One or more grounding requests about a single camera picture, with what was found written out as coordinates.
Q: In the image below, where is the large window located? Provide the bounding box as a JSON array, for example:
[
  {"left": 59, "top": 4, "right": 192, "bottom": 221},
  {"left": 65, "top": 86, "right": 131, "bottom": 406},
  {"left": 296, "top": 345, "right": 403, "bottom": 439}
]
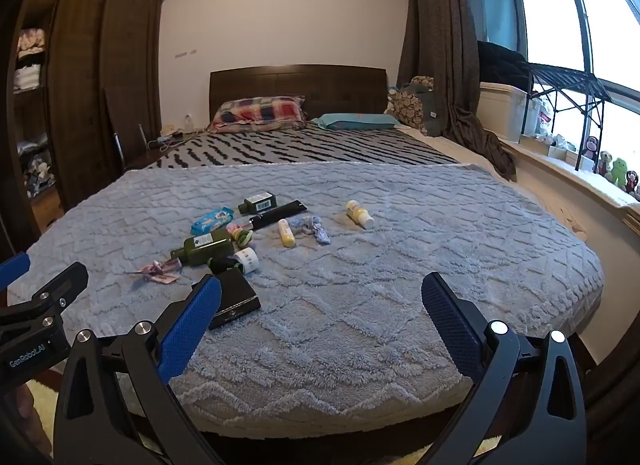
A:
[{"left": 475, "top": 0, "right": 640, "bottom": 146}]

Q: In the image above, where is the grey-blue fluffy blanket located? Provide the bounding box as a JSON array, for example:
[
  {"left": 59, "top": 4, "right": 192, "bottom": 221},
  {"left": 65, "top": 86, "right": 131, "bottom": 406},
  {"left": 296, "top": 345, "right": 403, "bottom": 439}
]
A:
[{"left": 7, "top": 161, "right": 603, "bottom": 438}]

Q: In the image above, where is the black tube with silver cap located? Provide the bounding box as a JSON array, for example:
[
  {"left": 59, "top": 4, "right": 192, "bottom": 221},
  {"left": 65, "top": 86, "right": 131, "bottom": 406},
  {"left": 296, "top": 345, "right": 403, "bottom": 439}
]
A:
[{"left": 248, "top": 200, "right": 307, "bottom": 230}]

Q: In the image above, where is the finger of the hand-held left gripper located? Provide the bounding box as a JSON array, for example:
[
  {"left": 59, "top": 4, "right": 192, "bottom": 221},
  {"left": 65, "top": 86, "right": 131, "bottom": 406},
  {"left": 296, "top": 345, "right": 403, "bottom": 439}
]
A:
[
  {"left": 0, "top": 251, "right": 31, "bottom": 292},
  {"left": 0, "top": 261, "right": 89, "bottom": 341}
]

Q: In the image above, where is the pink wrapper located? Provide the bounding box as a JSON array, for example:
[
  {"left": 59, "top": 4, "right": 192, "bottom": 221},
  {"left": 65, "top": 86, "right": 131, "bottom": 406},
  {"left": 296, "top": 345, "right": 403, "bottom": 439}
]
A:
[{"left": 127, "top": 258, "right": 183, "bottom": 286}]

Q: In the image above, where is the cream shaggy rug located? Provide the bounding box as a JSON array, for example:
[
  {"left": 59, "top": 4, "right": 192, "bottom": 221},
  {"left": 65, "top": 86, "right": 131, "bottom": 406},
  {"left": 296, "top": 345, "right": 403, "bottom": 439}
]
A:
[{"left": 27, "top": 379, "right": 62, "bottom": 428}]

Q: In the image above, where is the teal pillow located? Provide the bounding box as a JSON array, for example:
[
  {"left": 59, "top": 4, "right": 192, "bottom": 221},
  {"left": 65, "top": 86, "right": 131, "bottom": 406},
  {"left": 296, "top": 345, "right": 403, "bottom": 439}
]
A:
[{"left": 311, "top": 112, "right": 402, "bottom": 131}]

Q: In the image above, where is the dark wooden headboard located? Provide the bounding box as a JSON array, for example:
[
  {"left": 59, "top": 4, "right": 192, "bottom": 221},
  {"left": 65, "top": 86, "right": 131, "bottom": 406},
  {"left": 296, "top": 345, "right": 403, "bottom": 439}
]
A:
[{"left": 209, "top": 64, "right": 390, "bottom": 126}]

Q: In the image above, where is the white and red plastic bag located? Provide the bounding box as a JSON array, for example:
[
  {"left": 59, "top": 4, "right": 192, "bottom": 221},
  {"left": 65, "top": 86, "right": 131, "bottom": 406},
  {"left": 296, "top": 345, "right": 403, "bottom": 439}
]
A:
[{"left": 532, "top": 98, "right": 556, "bottom": 138}]

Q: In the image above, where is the blue and white cloth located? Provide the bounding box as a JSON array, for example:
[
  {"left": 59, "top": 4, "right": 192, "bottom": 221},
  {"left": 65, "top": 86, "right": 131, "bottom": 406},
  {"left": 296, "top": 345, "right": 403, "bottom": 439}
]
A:
[{"left": 291, "top": 215, "right": 332, "bottom": 246}]

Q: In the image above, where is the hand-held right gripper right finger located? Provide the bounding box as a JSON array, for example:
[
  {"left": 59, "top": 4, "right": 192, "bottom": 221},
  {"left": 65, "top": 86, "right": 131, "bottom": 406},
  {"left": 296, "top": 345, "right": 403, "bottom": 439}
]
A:
[{"left": 415, "top": 272, "right": 588, "bottom": 465}]

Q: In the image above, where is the small green white box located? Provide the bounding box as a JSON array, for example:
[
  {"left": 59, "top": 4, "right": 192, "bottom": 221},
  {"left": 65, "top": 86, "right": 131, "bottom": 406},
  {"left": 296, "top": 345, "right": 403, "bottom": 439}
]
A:
[{"left": 237, "top": 191, "right": 277, "bottom": 215}]

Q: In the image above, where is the grey-green cushion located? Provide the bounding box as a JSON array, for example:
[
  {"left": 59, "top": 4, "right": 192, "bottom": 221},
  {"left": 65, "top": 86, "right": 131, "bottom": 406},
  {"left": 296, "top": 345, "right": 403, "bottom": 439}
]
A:
[{"left": 400, "top": 85, "right": 447, "bottom": 138}]

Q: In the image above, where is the yellow bottle with white cap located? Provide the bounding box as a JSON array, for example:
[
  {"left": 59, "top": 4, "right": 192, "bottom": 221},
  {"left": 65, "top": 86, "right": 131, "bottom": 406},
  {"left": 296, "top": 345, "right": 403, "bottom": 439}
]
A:
[{"left": 345, "top": 200, "right": 375, "bottom": 230}]

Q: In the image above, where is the black and grey striped blanket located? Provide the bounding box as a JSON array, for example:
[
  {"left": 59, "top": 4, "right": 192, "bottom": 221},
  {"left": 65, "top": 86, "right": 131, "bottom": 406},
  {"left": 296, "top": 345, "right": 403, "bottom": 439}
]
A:
[{"left": 142, "top": 121, "right": 461, "bottom": 170}]

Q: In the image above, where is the dark wooden wardrobe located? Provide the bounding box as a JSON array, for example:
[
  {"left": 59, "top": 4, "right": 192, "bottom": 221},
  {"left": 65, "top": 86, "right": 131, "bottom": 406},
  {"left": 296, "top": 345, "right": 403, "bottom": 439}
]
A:
[{"left": 0, "top": 0, "right": 173, "bottom": 246}]

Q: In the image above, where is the black jacket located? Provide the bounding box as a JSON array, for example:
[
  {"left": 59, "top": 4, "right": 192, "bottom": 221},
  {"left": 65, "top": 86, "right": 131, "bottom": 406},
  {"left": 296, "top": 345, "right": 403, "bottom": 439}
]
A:
[{"left": 477, "top": 40, "right": 531, "bottom": 91}]

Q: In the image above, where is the black folding rack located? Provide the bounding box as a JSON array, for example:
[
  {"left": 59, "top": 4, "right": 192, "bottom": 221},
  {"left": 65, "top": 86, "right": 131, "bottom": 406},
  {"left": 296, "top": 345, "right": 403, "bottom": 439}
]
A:
[{"left": 520, "top": 61, "right": 608, "bottom": 173}]

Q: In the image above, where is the stack of folded clothes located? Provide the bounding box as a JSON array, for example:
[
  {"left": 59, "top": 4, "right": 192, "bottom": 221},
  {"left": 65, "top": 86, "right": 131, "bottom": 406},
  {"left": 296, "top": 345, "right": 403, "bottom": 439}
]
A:
[{"left": 14, "top": 28, "right": 51, "bottom": 92}]

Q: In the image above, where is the log print cushion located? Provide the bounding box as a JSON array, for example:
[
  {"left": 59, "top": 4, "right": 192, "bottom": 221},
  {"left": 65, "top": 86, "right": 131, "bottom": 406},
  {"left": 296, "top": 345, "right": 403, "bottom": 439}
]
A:
[{"left": 387, "top": 76, "right": 436, "bottom": 135}]

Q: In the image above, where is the pink and green round container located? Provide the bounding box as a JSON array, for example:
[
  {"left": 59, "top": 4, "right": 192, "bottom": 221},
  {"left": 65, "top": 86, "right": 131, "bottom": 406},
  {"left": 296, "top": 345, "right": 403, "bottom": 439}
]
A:
[{"left": 226, "top": 224, "right": 255, "bottom": 248}]

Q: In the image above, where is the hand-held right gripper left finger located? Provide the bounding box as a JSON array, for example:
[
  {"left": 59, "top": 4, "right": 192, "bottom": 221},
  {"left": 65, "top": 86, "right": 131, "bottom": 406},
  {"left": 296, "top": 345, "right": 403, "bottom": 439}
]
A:
[{"left": 52, "top": 274, "right": 226, "bottom": 465}]

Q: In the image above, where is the black box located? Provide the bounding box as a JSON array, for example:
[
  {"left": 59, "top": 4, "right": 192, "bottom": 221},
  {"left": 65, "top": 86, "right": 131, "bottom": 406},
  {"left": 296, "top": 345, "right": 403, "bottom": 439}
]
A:
[{"left": 207, "top": 267, "right": 262, "bottom": 331}]

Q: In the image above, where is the blue wet wipes packet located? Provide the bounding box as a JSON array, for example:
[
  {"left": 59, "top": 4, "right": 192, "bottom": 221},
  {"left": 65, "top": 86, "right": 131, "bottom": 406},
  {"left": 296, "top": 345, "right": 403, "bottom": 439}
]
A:
[{"left": 190, "top": 208, "right": 235, "bottom": 234}]

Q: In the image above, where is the brown curtain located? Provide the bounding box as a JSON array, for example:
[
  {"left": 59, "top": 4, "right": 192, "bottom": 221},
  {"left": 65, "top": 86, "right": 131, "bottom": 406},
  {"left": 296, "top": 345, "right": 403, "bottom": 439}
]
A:
[{"left": 397, "top": 0, "right": 518, "bottom": 181}]

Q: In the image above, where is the dark folding chair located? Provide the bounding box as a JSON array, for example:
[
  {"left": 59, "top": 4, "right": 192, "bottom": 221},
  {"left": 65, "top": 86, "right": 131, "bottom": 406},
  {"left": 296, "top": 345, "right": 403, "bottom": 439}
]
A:
[{"left": 102, "top": 88, "right": 166, "bottom": 171}]

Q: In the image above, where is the white charger cable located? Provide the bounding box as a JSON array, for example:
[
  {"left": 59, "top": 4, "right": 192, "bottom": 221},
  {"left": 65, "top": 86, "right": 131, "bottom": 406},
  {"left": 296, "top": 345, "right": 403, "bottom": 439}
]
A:
[{"left": 149, "top": 126, "right": 201, "bottom": 151}]

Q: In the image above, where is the white storage box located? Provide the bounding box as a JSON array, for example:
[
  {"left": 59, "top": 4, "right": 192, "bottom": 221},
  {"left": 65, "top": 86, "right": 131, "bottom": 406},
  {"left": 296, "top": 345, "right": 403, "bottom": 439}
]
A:
[{"left": 477, "top": 81, "right": 530, "bottom": 143}]

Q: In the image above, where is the large green glass bottle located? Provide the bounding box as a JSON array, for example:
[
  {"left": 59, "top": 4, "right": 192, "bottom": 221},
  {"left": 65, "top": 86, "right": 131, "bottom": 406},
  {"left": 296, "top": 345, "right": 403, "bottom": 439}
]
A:
[{"left": 170, "top": 235, "right": 236, "bottom": 267}]

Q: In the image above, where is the plaid pillow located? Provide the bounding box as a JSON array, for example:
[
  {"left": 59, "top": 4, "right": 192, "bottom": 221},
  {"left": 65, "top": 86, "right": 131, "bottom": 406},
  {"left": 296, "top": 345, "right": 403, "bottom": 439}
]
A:
[{"left": 207, "top": 95, "right": 307, "bottom": 133}]

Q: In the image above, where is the pile of blue white clothes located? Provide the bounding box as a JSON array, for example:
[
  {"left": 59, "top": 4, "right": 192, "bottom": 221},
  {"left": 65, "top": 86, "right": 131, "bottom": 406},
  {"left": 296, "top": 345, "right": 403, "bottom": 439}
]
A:
[{"left": 19, "top": 142, "right": 54, "bottom": 197}]

